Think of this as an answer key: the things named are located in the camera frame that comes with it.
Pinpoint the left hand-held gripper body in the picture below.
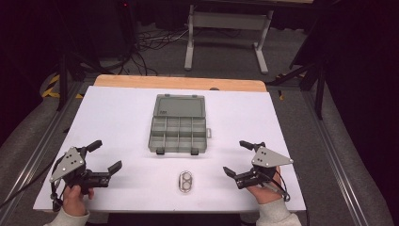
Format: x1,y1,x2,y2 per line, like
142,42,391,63
49,145,113,196

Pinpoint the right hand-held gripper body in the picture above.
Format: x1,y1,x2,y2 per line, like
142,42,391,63
234,142,295,190

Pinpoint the person's right hand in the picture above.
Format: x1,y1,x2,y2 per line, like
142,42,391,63
246,166,283,205

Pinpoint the person's left hand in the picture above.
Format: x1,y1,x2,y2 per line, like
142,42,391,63
62,184,95,218

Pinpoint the white table sheet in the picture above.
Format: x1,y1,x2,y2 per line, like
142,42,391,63
32,86,307,213

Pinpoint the small clear blister pack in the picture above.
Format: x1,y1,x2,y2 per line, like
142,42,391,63
177,169,195,194

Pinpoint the yellow black floor tape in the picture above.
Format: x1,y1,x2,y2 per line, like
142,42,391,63
274,74,306,102
41,73,85,100

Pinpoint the grey plastic compartment box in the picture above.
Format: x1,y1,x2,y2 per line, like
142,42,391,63
147,93,213,155

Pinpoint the black tripod stand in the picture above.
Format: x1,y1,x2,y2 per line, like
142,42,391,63
268,46,327,121
56,51,111,112

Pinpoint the black cabinet with red light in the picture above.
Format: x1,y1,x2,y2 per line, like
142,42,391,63
116,0,139,61

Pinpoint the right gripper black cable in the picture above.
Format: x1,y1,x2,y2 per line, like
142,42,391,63
270,168,292,202

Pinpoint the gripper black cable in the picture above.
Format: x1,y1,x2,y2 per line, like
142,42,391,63
0,154,69,213
270,168,292,202

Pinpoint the aluminium floor rail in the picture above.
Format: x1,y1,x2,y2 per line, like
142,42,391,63
299,89,369,226
0,80,92,218

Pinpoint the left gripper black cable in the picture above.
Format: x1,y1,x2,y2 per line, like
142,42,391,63
0,154,69,213

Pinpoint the bundle of black floor cables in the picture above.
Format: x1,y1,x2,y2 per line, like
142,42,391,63
117,27,191,76

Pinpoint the grey metal desk frame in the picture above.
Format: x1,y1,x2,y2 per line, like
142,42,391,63
184,4,275,75

